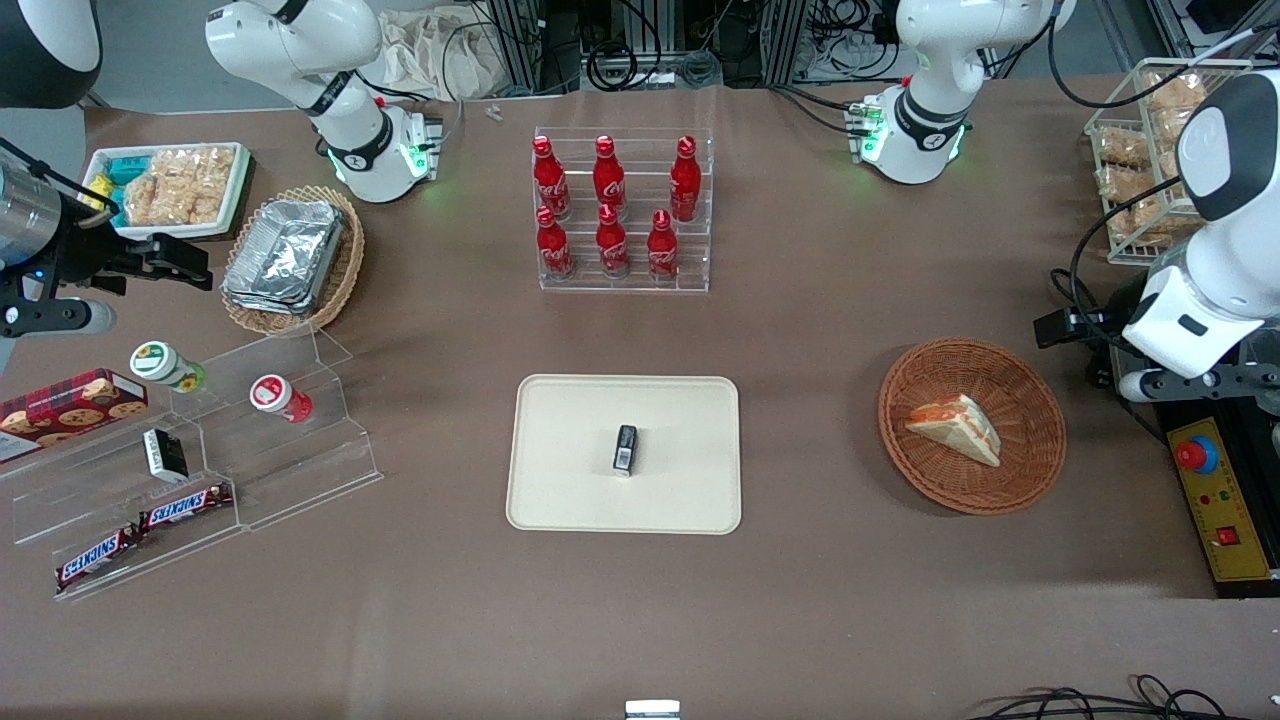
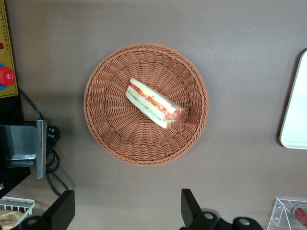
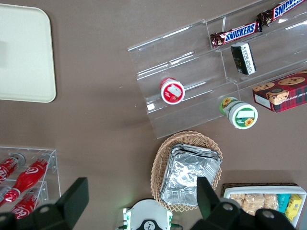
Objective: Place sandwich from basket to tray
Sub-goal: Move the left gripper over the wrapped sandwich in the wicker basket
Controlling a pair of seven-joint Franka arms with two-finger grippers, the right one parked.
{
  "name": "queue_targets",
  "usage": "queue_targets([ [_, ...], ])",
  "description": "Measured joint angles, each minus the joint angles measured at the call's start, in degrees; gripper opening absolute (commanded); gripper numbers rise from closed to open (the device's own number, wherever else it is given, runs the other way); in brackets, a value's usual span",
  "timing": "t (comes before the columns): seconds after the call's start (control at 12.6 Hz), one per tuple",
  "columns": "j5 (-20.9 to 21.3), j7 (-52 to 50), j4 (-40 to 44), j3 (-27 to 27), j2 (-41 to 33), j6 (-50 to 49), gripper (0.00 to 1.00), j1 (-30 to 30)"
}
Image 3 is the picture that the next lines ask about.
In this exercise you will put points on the teal snack packet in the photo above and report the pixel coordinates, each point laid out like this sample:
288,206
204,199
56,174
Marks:
284,201

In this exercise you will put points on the red lidded cup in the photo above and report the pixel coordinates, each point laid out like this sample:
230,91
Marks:
172,92

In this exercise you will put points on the clear acrylic bottle rack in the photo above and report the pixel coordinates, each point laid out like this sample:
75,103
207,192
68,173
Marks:
54,163

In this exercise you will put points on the Snickers chocolate bar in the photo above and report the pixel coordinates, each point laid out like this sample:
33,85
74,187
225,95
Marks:
237,33
280,10

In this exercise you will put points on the clear rice cracker pack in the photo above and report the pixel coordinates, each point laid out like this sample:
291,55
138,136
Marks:
253,202
237,198
271,201

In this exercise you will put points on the red cola bottle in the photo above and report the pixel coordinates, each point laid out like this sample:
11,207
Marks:
7,169
25,207
28,176

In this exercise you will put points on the oval light wicker basket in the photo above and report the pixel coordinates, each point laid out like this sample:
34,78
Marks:
160,165

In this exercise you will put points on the white rectangular snack bin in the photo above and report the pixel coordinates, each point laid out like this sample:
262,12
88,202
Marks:
263,189

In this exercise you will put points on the clear acrylic stepped shelf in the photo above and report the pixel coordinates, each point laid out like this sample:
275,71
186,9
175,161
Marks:
180,48

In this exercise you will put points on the red plaid cookie box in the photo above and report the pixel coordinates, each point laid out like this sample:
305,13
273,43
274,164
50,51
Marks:
283,93

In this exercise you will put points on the green sunflower cup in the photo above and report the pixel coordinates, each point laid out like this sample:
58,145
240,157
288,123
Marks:
242,115

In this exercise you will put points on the stacked aluminium foil trays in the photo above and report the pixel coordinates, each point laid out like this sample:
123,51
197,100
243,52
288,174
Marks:
184,175

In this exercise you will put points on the small black box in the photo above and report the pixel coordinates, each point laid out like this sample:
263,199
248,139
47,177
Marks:
243,58

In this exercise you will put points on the dark woven tray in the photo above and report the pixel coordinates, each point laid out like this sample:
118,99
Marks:
251,184

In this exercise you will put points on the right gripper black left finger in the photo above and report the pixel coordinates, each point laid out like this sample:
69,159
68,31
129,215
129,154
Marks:
69,201

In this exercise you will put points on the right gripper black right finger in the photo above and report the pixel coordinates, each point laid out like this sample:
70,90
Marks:
211,206

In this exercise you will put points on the cream plastic tray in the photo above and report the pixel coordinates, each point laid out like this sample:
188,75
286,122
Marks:
24,55

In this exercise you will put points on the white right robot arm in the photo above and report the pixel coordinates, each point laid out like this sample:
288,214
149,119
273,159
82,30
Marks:
148,210

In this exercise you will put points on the yellow snack packet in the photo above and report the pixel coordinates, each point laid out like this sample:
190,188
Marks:
293,207

